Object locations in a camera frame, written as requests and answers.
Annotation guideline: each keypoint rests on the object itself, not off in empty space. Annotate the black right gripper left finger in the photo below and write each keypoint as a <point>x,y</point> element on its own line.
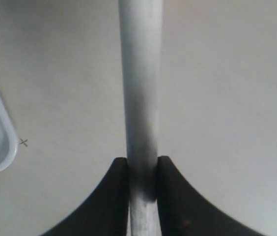
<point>105,210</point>

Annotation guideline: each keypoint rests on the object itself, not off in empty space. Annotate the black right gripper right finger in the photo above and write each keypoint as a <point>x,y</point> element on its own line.
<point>184,212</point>

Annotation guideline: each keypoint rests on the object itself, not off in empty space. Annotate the white drumstick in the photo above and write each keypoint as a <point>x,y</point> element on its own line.
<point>141,35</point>

